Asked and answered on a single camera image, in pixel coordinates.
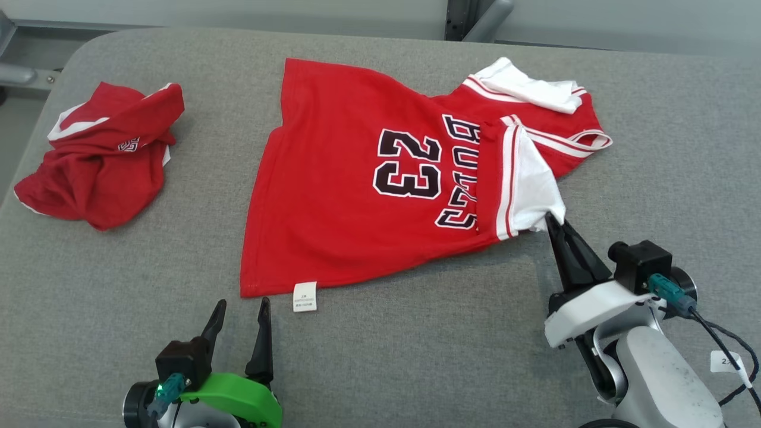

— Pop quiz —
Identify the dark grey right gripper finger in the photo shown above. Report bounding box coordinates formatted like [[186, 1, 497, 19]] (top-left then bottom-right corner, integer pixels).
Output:
[[562, 219, 614, 285], [544, 213, 587, 293]]

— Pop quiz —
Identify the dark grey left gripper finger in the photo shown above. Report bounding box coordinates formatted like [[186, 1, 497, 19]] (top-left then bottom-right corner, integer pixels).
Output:
[[245, 297, 275, 385], [201, 299, 227, 347]]

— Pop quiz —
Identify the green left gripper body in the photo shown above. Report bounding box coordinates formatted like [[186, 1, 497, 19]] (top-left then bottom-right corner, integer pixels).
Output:
[[177, 372, 284, 428]]

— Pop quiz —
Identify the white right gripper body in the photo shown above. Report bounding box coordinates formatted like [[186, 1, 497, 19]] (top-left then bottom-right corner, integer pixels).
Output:
[[544, 278, 668, 349]]

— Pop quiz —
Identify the red number 23 jersey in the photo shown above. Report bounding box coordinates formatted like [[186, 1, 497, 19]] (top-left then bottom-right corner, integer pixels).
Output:
[[240, 56, 613, 313]]

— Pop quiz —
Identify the red shorts white trim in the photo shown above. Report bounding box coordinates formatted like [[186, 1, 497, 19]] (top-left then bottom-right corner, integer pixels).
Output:
[[13, 81, 185, 231]]

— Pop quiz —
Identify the left camera cable teal plug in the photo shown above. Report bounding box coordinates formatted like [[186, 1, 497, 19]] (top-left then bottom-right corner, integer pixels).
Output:
[[147, 373, 187, 428]]

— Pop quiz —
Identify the dark grey hinge bracket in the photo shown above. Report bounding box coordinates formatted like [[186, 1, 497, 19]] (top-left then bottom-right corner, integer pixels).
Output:
[[445, 0, 476, 41]]

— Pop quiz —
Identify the grey metal tube bracket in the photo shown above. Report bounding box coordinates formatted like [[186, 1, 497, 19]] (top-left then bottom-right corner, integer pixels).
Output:
[[0, 12, 61, 91]]

